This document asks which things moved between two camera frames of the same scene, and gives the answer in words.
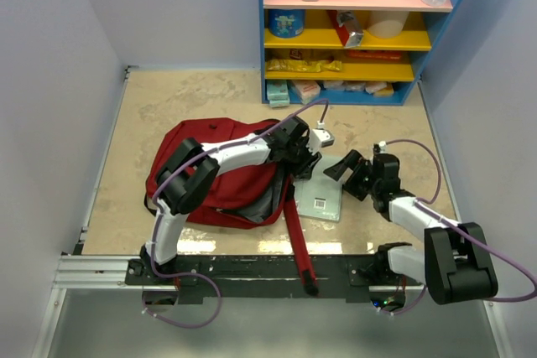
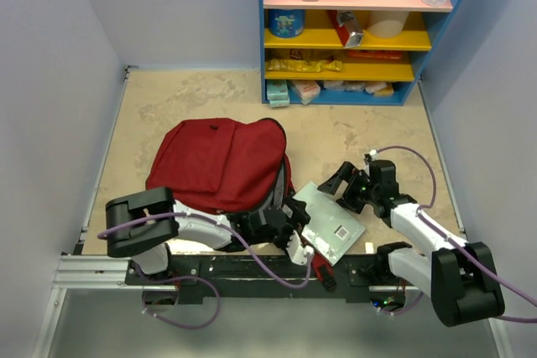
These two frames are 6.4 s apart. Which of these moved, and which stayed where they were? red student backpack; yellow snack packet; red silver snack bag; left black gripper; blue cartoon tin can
Moved: left black gripper
Stayed: blue cartoon tin can; red silver snack bag; red student backpack; yellow snack packet
